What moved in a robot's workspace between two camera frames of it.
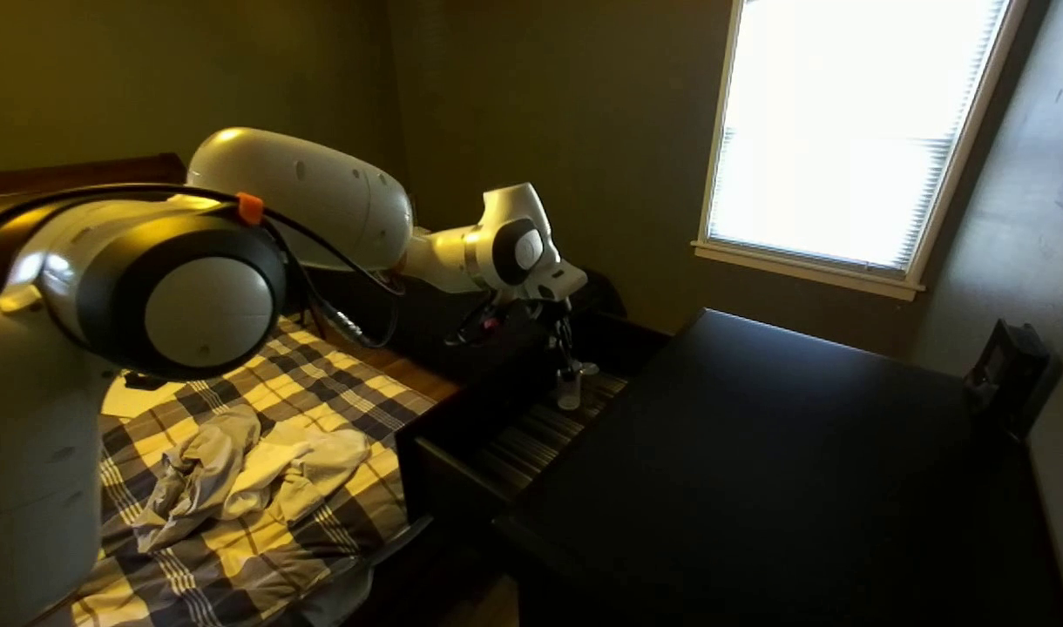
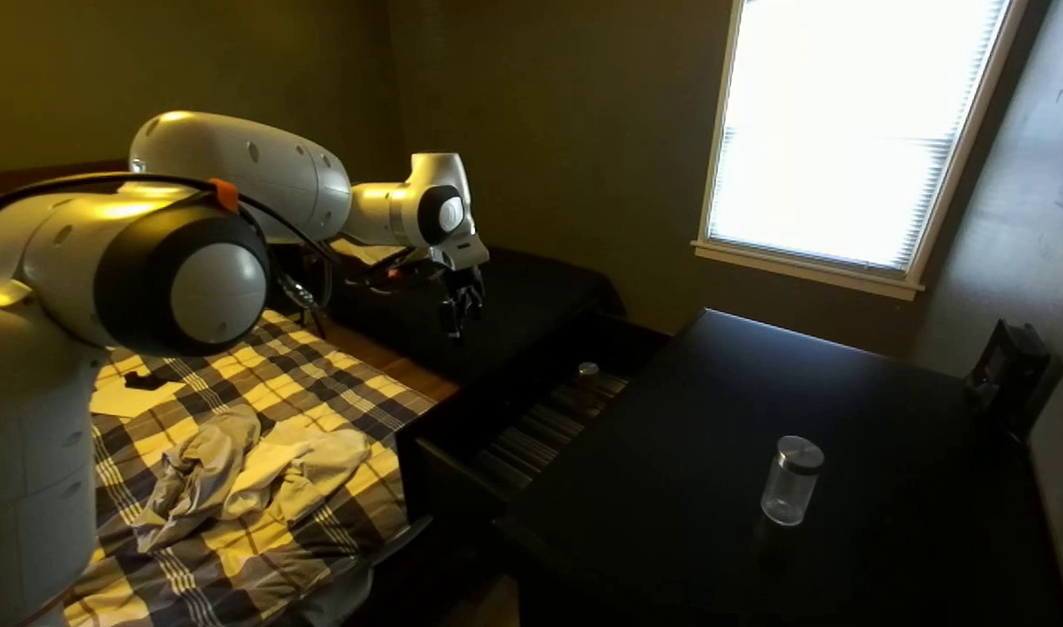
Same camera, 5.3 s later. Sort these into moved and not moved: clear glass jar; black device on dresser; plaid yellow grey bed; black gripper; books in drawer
Moved: clear glass jar; black gripper
Not moved: black device on dresser; books in drawer; plaid yellow grey bed
